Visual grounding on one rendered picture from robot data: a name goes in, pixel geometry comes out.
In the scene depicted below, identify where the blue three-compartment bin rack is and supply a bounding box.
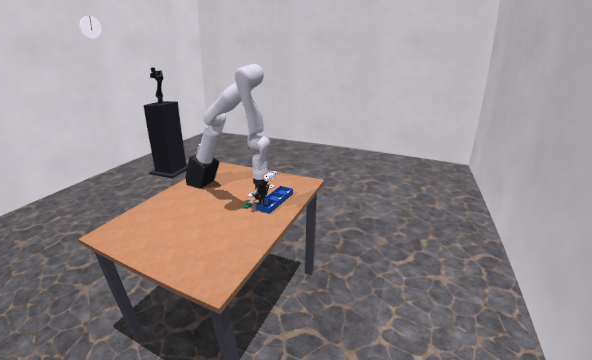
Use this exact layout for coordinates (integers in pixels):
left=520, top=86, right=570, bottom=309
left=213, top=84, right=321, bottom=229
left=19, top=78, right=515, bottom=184
left=255, top=186, right=293, bottom=214

